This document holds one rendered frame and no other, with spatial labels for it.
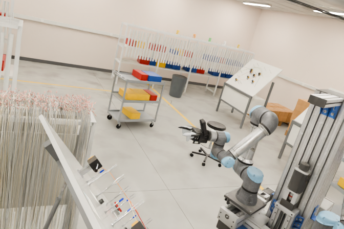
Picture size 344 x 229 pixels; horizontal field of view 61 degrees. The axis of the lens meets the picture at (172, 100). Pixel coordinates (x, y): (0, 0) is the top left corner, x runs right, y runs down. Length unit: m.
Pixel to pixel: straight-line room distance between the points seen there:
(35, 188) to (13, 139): 0.40
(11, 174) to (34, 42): 7.47
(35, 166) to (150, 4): 8.24
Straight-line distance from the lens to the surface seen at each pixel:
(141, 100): 5.60
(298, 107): 8.18
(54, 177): 2.23
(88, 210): 0.91
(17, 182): 2.23
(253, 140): 1.95
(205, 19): 10.81
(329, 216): 2.01
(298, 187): 2.09
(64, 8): 9.35
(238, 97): 7.78
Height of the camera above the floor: 2.24
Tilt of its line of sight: 16 degrees down
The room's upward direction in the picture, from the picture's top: 15 degrees clockwise
